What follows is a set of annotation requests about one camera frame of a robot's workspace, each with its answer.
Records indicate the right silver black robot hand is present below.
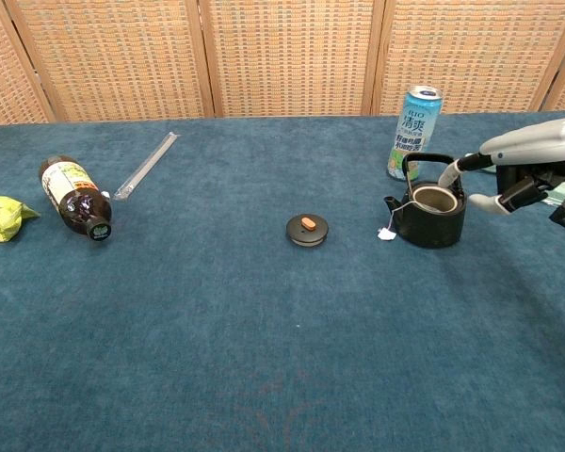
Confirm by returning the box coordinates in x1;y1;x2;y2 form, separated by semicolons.
436;115;565;216

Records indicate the pyramid tea bag with string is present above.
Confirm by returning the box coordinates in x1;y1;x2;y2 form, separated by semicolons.
376;190;453;243

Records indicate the black cast iron teapot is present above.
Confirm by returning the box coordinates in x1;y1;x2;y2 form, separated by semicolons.
383;153;467;250

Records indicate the black teapot lid orange knob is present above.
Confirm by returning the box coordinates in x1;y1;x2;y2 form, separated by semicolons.
285;214;331;248

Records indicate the yellow wrapper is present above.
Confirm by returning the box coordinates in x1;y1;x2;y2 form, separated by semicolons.
0;195;41;247

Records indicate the light blue drink can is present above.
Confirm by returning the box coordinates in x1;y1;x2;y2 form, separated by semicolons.
386;85;445;182

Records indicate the woven bamboo folding screen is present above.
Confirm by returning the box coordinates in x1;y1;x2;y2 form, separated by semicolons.
0;0;565;127

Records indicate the blue carpet table mat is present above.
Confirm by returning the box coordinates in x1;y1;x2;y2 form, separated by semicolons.
0;110;565;452

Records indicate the clear long test tube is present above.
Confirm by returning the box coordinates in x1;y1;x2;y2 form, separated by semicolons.
112;132;182;202

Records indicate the dark brown labelled bottle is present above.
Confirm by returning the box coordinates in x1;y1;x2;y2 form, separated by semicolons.
38;155;113;242

